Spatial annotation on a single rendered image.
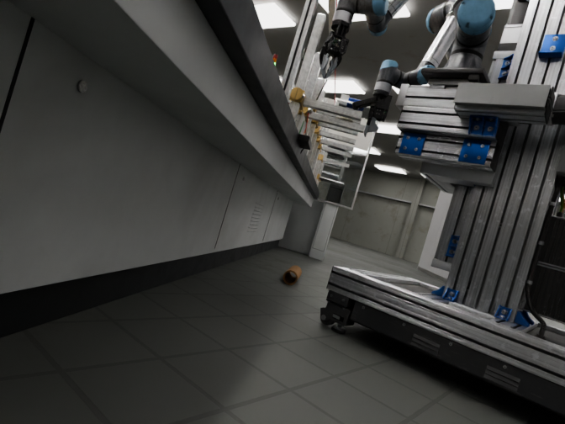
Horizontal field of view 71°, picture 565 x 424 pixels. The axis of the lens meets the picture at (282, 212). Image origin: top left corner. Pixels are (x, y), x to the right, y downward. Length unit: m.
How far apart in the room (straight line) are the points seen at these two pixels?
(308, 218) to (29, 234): 3.88
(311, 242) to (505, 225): 3.08
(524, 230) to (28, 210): 1.48
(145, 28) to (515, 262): 1.42
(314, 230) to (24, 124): 3.96
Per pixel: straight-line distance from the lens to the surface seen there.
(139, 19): 0.54
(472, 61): 1.71
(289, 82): 1.39
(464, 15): 1.62
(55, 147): 0.78
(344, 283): 1.49
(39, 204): 0.79
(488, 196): 1.69
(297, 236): 4.51
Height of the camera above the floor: 0.36
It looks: level
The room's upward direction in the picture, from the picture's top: 17 degrees clockwise
